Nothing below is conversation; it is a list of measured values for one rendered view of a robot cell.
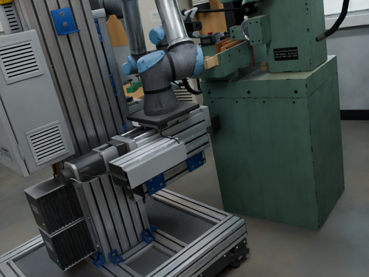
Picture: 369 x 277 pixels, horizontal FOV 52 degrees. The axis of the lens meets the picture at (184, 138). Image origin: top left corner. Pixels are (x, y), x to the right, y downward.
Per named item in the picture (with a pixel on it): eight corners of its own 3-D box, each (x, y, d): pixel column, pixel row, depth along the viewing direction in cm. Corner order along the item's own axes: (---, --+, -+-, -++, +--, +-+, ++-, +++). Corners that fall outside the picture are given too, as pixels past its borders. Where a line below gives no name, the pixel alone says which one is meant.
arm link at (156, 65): (139, 88, 160) (132, 55, 155) (170, 79, 163) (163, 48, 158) (145, 93, 149) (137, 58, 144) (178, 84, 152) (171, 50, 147)
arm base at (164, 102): (158, 117, 149) (153, 93, 146) (137, 114, 160) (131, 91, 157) (187, 105, 158) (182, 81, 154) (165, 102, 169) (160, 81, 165)
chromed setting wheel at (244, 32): (244, 43, 191) (240, 17, 186) (266, 41, 183) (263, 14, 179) (241, 44, 188) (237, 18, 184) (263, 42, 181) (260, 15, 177)
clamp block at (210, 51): (212, 56, 227) (209, 41, 223) (231, 55, 218) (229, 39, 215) (197, 63, 216) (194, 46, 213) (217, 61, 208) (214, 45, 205)
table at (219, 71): (231, 53, 244) (230, 43, 242) (277, 49, 225) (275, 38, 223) (174, 79, 201) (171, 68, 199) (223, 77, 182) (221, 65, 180)
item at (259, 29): (258, 41, 185) (255, 16, 181) (272, 40, 181) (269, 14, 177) (249, 45, 179) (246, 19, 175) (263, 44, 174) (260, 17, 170)
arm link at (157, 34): (149, 47, 180) (145, 28, 177) (164, 42, 187) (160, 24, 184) (162, 45, 175) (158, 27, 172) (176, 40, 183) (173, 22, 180)
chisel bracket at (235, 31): (238, 41, 208) (235, 25, 205) (261, 38, 200) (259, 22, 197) (230, 44, 203) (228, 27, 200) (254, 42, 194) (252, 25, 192)
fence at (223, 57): (273, 39, 224) (272, 29, 222) (275, 38, 223) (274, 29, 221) (218, 65, 181) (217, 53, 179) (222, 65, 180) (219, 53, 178)
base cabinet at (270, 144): (257, 176, 262) (241, 75, 238) (345, 188, 226) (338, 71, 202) (223, 211, 230) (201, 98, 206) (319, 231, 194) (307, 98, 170)
